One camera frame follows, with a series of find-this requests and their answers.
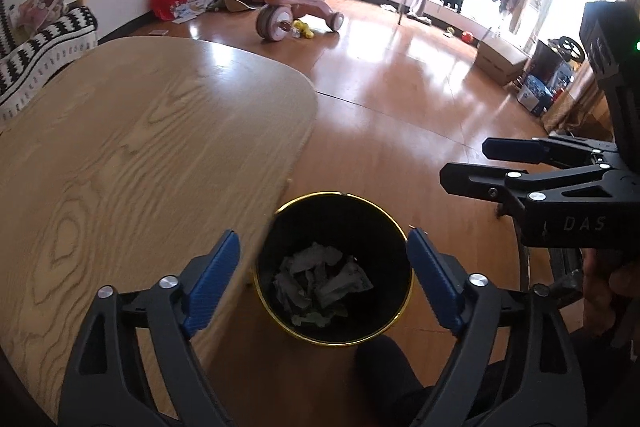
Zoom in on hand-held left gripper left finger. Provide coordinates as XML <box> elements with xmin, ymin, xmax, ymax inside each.
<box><xmin>57</xmin><ymin>229</ymin><xmax>242</xmax><ymax>427</ymax></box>

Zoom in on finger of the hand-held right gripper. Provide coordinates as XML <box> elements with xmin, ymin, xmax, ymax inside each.
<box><xmin>440</xmin><ymin>162</ymin><xmax>625</xmax><ymax>211</ymax></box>
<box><xmin>482</xmin><ymin>137</ymin><xmax>622</xmax><ymax>168</ymax></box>

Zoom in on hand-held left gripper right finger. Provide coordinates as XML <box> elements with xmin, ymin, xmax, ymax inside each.
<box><xmin>406</xmin><ymin>228</ymin><xmax>581</xmax><ymax>427</ymax></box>

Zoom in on black bin with gold rim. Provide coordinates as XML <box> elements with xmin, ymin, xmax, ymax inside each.
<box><xmin>252</xmin><ymin>192</ymin><xmax>415</xmax><ymax>348</ymax></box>

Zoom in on paper scraps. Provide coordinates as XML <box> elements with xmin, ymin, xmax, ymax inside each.
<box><xmin>272</xmin><ymin>243</ymin><xmax>326</xmax><ymax>325</ymax></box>

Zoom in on white tissue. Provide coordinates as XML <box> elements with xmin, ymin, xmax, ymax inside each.
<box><xmin>320</xmin><ymin>254</ymin><xmax>375</xmax><ymax>319</ymax></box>

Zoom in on person's right hand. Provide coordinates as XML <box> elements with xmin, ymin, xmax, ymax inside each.
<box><xmin>582</xmin><ymin>249</ymin><xmax>640</xmax><ymax>348</ymax></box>

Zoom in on blue printed box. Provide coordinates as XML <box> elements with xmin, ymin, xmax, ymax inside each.
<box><xmin>515</xmin><ymin>74</ymin><xmax>551</xmax><ymax>116</ymax></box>

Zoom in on cardboard box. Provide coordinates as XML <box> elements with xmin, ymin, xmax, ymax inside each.
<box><xmin>472</xmin><ymin>38</ymin><xmax>530</xmax><ymax>86</ymax></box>

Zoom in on person's dark trouser leg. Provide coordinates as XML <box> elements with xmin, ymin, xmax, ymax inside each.
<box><xmin>352</xmin><ymin>334</ymin><xmax>501</xmax><ymax>427</ymax></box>

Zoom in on scattered papers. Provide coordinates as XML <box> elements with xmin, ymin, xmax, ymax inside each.
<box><xmin>172</xmin><ymin>0</ymin><xmax>219</xmax><ymax>25</ymax></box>

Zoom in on pink printed cushion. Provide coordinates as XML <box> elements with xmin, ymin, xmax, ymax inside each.
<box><xmin>10</xmin><ymin>0</ymin><xmax>78</xmax><ymax>32</ymax></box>

